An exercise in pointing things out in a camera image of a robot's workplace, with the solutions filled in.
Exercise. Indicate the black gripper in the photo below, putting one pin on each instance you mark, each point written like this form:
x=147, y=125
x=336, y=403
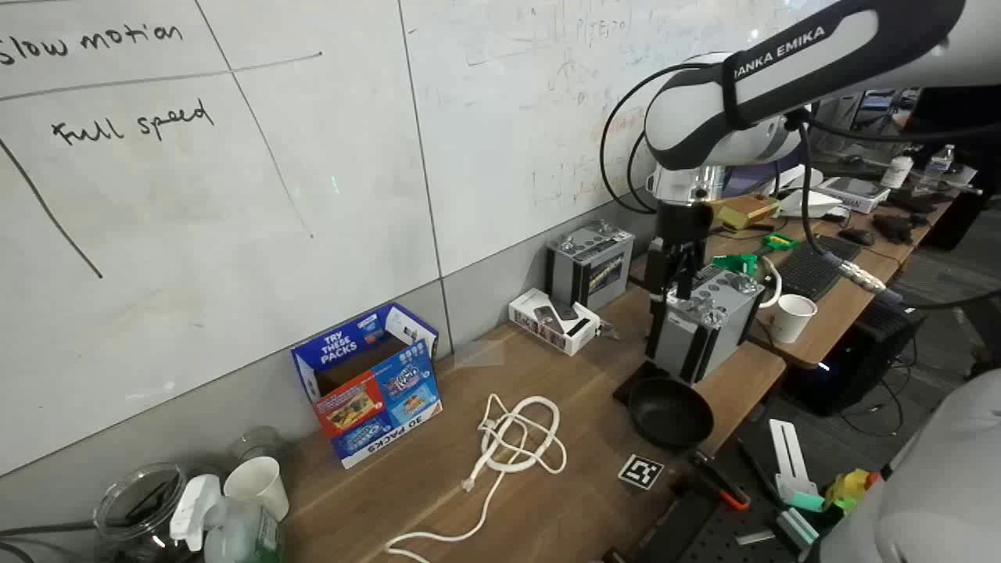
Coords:
x=687, y=234

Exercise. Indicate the white phone box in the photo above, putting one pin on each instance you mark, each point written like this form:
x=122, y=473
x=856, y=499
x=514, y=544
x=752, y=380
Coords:
x=553, y=324

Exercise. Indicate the blue cardboard snack box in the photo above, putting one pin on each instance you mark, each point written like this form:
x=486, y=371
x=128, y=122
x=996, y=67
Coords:
x=379, y=401

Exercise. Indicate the plain grey battery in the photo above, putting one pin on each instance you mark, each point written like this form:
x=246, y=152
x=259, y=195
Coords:
x=706, y=324

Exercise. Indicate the green plastic parts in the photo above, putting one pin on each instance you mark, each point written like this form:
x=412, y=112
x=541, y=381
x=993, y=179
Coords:
x=746, y=261

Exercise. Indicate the grey Dominator battery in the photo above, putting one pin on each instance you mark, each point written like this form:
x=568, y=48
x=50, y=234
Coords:
x=589, y=266

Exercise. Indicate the white mug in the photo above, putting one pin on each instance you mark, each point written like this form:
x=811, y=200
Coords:
x=791, y=318

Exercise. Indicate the black round bowl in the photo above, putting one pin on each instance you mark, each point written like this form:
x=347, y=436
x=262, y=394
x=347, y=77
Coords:
x=667, y=411

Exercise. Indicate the black keyboard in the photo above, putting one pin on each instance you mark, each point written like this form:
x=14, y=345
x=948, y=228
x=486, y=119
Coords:
x=818, y=270

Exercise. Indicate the white desk papers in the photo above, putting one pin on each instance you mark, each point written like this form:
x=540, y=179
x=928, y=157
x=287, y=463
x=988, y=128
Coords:
x=825, y=195

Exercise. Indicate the black white fiducial tag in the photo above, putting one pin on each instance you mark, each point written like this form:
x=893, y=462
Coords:
x=638, y=470

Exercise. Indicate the green yellow toy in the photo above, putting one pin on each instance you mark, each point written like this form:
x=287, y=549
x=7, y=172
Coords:
x=850, y=489

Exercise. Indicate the small plastic bottle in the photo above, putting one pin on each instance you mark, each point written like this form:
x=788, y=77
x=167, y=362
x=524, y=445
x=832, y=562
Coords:
x=941, y=167

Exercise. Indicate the white paper cup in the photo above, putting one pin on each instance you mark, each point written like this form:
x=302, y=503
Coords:
x=259, y=485

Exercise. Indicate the spray bottle green liquid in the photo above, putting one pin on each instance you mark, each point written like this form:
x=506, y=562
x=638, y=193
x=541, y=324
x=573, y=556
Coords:
x=239, y=534

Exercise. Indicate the large clear glass jar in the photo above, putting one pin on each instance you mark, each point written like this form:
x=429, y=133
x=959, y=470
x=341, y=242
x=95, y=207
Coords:
x=140, y=510

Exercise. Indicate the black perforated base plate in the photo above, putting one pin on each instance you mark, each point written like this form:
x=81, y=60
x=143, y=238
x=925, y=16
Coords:
x=721, y=537

